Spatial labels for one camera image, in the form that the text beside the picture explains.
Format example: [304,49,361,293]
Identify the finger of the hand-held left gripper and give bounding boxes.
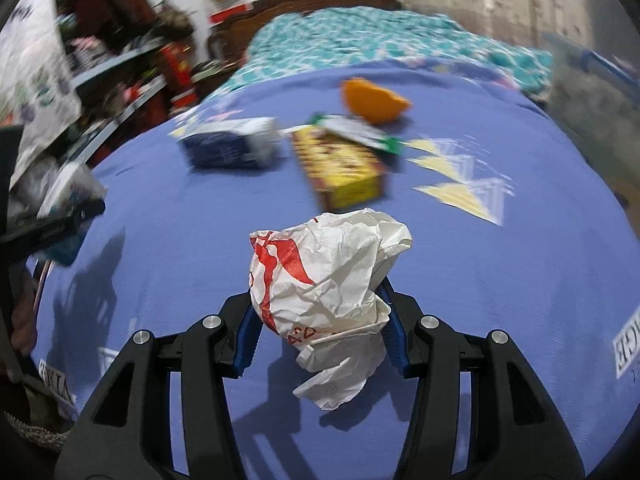
[0,199,107,263]

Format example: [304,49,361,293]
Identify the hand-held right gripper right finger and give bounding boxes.
[375,277,586,480]

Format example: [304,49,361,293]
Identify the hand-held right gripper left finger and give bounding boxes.
[54,292,266,480]

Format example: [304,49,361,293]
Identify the yellow cardboard box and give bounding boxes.
[291,126,391,211]

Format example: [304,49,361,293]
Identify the dark blue milk carton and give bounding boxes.
[177,116,283,170]

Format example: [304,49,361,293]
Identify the green white wrapper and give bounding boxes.
[306,112,403,155]

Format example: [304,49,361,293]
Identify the orange fruit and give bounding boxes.
[341,77,413,126]

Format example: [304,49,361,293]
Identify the black smartphone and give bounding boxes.
[30,260,51,311]

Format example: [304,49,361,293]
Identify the white floral cloth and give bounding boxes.
[0,0,83,191]

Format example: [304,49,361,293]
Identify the grey metal shelf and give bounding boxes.
[65,35,168,161]

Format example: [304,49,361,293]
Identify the red bag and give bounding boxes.
[159,42,197,111]

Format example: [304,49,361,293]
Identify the dark wooden nightstand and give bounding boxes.
[192,60,246,103]

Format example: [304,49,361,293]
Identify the dark red hanging clothes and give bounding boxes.
[60,0,161,46]

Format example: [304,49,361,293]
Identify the teal patterned quilt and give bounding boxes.
[220,6,553,103]

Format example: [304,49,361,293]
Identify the clear plastic storage box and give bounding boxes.
[542,32,640,131]

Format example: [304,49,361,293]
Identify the carved wooden headboard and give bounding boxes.
[206,0,403,61]

